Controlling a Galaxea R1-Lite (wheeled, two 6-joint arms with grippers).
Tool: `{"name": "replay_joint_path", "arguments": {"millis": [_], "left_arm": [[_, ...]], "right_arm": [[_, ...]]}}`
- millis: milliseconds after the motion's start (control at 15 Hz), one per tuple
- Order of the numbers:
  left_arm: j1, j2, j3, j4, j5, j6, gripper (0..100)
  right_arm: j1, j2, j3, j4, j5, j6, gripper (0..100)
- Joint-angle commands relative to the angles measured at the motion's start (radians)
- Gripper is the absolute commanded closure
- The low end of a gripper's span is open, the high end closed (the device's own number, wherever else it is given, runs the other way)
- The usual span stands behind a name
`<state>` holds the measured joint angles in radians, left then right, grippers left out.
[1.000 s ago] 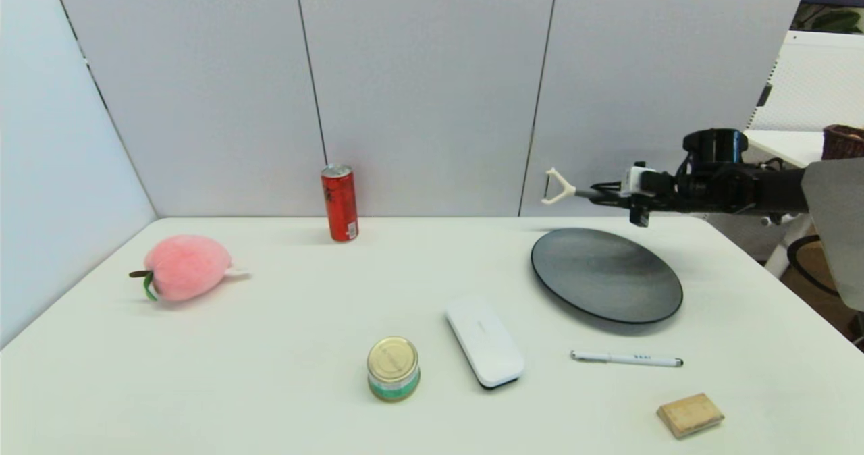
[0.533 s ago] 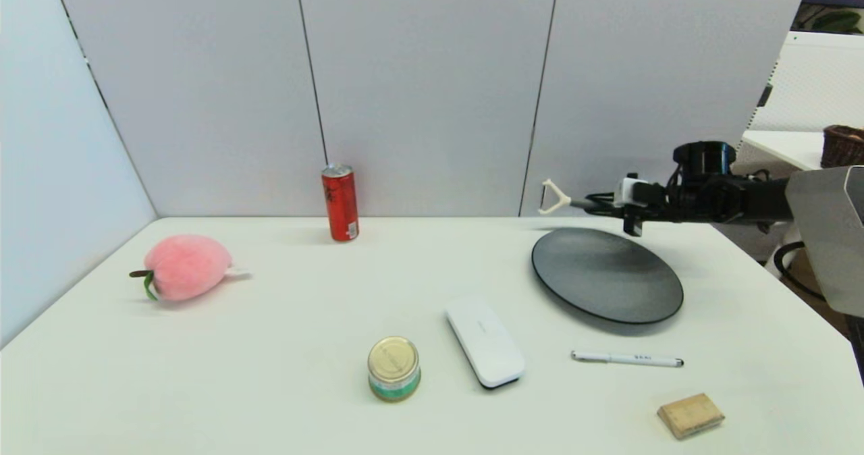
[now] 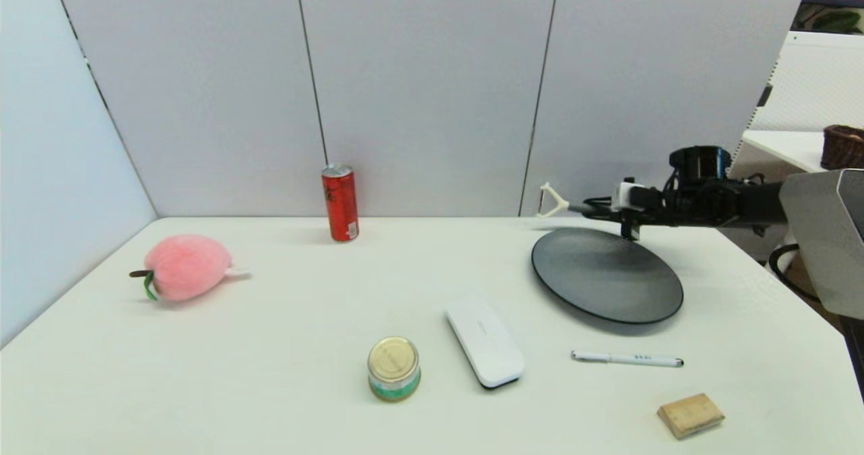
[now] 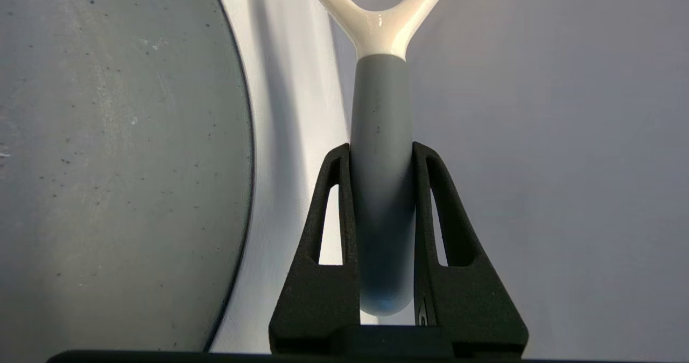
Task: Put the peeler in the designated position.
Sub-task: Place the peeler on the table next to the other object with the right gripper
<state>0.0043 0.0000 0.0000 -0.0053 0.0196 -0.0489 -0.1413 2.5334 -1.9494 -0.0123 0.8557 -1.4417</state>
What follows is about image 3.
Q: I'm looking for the white peeler with grey handle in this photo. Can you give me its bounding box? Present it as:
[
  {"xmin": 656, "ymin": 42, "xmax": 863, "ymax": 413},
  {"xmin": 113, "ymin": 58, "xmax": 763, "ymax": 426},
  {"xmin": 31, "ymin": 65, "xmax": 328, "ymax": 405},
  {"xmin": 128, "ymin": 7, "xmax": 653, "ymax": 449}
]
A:
[{"xmin": 537, "ymin": 182, "xmax": 588, "ymax": 218}]

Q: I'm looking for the dark grey round plate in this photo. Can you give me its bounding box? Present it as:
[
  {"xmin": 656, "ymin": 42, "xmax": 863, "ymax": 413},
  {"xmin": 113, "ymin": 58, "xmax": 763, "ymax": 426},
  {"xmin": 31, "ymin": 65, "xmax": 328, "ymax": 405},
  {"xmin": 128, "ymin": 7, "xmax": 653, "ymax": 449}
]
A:
[{"xmin": 531, "ymin": 227, "xmax": 684, "ymax": 325}]

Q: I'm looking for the white side desk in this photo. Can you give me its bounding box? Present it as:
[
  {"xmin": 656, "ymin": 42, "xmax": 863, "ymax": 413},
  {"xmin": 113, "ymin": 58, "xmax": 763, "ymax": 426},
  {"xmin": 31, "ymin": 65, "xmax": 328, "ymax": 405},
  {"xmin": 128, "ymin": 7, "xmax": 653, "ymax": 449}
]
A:
[{"xmin": 740, "ymin": 130, "xmax": 830, "ymax": 279}]

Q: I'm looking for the white pen with black tip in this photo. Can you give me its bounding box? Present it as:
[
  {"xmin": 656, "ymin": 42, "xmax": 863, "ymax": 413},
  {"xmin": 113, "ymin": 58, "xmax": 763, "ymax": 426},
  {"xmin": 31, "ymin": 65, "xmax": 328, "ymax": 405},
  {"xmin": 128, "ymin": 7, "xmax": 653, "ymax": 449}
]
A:
[{"xmin": 571, "ymin": 350, "xmax": 684, "ymax": 368}]

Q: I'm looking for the white glasses case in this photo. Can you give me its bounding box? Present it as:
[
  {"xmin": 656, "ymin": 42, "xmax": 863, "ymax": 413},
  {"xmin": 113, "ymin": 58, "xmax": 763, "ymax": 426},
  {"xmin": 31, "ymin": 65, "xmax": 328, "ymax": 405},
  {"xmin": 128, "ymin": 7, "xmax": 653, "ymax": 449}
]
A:
[{"xmin": 445, "ymin": 296, "xmax": 527, "ymax": 390}]

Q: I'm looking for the brown wicker basket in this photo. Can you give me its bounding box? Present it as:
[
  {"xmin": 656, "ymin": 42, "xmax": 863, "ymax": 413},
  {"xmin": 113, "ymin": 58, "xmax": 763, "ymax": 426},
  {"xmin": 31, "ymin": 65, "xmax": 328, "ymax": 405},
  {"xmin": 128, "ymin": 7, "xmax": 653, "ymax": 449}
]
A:
[{"xmin": 822, "ymin": 125, "xmax": 864, "ymax": 171}]

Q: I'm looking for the white pegboard panel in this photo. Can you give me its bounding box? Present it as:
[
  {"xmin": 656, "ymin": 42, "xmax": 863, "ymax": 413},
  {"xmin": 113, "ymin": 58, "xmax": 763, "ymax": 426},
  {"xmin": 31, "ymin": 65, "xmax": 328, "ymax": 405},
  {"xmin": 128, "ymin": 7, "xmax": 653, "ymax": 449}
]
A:
[{"xmin": 702, "ymin": 31, "xmax": 864, "ymax": 263}]

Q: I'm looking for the small wooden block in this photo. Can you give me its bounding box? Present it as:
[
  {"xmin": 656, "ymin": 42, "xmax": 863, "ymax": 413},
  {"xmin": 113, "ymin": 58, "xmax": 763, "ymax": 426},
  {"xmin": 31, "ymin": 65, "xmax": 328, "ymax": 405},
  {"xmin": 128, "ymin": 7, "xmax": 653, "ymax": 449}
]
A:
[{"xmin": 657, "ymin": 393, "xmax": 726, "ymax": 439}]

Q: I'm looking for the tin can with gold lid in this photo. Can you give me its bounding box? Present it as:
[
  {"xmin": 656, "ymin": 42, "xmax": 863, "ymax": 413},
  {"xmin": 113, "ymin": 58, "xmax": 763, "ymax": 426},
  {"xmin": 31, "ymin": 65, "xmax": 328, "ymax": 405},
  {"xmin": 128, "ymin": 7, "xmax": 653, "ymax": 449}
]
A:
[{"xmin": 368, "ymin": 336, "xmax": 422, "ymax": 402}]

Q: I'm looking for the green potted plant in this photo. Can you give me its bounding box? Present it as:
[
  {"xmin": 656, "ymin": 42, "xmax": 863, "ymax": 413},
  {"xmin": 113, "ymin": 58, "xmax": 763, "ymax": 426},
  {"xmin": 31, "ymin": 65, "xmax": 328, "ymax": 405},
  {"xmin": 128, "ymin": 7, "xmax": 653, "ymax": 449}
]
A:
[{"xmin": 793, "ymin": 5, "xmax": 864, "ymax": 35}]

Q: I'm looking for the red drink can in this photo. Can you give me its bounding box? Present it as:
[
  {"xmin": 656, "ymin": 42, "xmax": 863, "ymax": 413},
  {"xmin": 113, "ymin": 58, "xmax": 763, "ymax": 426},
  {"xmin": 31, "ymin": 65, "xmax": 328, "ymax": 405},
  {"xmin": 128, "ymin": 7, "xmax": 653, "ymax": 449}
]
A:
[{"xmin": 321, "ymin": 163, "xmax": 360, "ymax": 242}]

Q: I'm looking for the pink plush peach toy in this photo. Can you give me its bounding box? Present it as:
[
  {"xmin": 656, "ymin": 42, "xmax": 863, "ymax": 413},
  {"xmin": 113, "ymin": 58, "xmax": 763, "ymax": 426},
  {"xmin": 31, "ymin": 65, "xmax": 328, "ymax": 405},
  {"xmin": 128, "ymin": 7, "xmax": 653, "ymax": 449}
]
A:
[{"xmin": 130, "ymin": 234, "xmax": 250, "ymax": 302}]

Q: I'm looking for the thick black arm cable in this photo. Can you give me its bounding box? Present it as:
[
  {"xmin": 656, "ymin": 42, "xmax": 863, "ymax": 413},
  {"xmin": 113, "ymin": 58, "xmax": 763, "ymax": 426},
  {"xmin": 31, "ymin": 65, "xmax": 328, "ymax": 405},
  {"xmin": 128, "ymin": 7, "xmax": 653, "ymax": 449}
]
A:
[{"xmin": 768, "ymin": 241, "xmax": 823, "ymax": 304}]

